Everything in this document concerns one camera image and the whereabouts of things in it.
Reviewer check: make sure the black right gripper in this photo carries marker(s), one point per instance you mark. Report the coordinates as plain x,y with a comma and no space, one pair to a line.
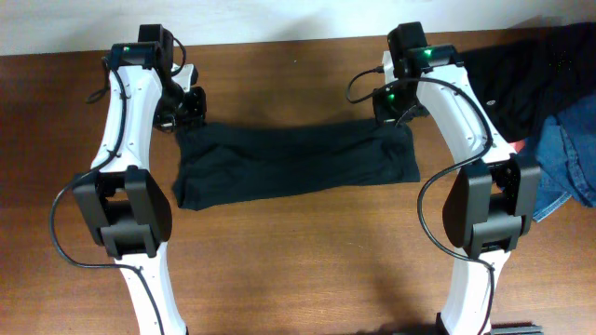
387,115

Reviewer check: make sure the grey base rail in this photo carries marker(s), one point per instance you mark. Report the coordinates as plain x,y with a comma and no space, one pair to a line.
517,329

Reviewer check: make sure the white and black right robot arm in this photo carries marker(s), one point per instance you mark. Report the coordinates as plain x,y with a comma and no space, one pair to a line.
491,202

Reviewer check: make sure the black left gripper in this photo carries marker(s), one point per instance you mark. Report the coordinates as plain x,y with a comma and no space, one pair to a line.
184,113

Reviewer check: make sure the dark green cloth garment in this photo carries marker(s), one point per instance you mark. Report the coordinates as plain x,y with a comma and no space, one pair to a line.
222,164

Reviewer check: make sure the blue denim jeans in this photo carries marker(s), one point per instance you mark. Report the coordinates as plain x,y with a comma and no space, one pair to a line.
565,150

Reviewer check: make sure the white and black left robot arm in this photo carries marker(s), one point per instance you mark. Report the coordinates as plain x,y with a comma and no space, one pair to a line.
122,205

